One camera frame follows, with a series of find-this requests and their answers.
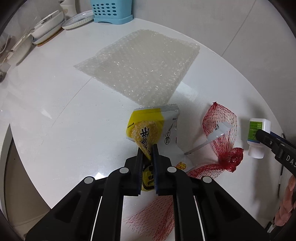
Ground white green small box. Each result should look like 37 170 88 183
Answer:
246 117 272 160

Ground yellow snack wrapper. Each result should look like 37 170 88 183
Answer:
126 104 193 191

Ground person's right hand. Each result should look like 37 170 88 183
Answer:
274 175 295 226

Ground red mesh net bag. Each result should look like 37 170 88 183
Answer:
126 102 243 240

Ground bubble wrap sheet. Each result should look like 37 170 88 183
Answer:
74 30 200 106

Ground blue utensil holder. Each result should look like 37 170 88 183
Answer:
90 0 133 25

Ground white plate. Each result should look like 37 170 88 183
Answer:
62 9 94 30

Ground stacked white bowls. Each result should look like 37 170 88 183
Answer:
30 10 65 45

